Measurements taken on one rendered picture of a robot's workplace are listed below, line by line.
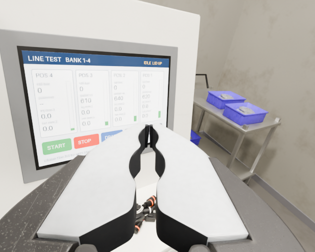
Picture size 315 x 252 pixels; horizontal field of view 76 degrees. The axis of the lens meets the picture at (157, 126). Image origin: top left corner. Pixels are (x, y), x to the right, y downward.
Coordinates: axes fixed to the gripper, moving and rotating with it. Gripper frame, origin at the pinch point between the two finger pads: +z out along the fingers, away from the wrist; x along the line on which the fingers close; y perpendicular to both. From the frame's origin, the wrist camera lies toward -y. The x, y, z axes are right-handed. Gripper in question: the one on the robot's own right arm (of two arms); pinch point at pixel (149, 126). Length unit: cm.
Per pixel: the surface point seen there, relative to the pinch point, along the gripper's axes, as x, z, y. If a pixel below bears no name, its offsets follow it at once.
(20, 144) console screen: -30.2, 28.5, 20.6
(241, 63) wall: 110, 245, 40
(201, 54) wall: 60, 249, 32
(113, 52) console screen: -10.3, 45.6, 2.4
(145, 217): -1, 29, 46
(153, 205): 1, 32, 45
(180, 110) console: 10, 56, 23
